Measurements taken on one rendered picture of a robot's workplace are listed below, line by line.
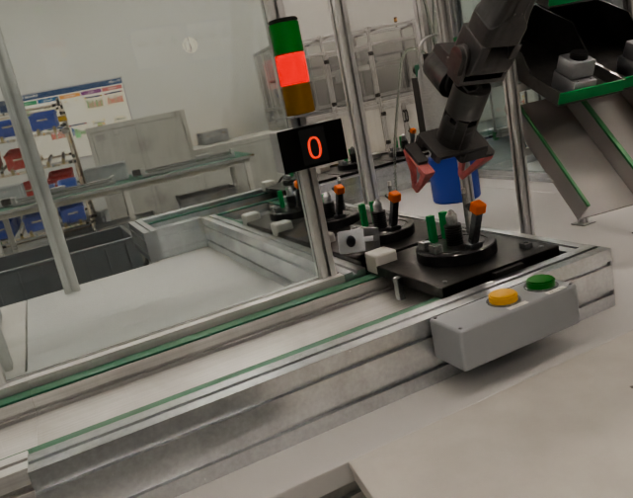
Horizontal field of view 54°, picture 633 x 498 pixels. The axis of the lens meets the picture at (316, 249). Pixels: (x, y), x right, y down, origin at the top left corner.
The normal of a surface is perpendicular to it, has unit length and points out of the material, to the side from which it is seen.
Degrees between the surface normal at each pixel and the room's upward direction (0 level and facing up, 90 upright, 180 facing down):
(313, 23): 90
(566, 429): 0
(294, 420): 90
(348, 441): 0
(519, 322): 90
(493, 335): 90
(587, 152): 45
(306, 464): 0
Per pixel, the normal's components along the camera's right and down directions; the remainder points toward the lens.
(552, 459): -0.19, -0.95
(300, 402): 0.42, 0.14
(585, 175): 0.04, -0.54
